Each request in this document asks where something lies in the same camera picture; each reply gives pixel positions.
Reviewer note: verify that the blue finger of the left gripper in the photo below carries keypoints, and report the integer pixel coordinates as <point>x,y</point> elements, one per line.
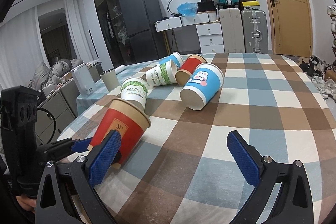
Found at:
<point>80,146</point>

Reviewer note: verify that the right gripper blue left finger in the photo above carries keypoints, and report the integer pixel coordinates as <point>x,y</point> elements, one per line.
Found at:
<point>61,181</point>

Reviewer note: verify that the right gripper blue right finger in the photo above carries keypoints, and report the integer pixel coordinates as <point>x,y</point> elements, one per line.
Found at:
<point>293,203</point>

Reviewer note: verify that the large red paper cup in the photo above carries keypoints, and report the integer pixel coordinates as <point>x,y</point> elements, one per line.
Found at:
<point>126,118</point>

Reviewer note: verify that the beige tumbler cup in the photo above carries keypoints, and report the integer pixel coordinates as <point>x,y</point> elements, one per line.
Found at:
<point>110,79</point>

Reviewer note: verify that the near white green paper cup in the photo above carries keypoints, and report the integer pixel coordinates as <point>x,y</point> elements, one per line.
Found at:
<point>135,90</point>

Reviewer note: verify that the white green paper cup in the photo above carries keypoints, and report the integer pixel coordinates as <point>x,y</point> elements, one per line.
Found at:
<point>163,74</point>
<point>135,90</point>

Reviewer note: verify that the far white green paper cup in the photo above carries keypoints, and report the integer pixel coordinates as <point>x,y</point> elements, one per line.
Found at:
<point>163,74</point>

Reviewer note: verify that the small red paper cup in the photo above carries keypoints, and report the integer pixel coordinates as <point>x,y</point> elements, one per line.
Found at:
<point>187,69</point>

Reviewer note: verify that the far blue paper cup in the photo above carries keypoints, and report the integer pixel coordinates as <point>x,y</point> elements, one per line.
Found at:
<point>175,57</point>

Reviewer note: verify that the blue bunny paper cup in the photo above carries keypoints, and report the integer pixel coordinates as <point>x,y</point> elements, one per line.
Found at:
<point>204,83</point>

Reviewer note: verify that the left hand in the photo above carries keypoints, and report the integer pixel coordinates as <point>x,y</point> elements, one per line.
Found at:
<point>27,203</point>

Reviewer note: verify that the grey drawer cabinet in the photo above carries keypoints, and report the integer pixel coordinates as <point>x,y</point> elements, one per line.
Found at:
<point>62,105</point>

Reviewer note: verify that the grey clothes pile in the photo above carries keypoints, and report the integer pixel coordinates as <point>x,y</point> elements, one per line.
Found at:
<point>45,76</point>

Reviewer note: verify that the white curtain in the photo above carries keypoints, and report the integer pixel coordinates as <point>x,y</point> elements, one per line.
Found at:
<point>21,42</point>

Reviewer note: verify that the white appliance box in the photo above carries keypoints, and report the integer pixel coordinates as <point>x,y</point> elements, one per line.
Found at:
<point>83,80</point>

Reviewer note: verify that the dark glass cabinet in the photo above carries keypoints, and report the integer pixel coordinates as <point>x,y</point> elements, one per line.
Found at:
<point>114,31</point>

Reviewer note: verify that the black refrigerator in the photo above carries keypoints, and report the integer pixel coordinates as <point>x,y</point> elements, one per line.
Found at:
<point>139,17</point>

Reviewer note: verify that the white drawer desk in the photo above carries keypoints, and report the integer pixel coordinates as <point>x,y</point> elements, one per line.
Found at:
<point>201,33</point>

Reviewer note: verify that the blue plastic bag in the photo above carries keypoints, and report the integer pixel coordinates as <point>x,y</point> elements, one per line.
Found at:
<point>187,9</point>

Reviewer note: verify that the black bag on desk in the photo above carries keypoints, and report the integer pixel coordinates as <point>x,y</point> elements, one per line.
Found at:
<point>206,5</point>

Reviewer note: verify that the silver suitcase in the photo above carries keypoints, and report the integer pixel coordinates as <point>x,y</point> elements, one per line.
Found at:
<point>255,31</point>

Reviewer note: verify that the wooden door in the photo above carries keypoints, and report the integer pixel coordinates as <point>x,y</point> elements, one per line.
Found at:
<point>291,28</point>

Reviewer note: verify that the beige suitcase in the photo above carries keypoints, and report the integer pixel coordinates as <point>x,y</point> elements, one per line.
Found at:
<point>232,30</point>

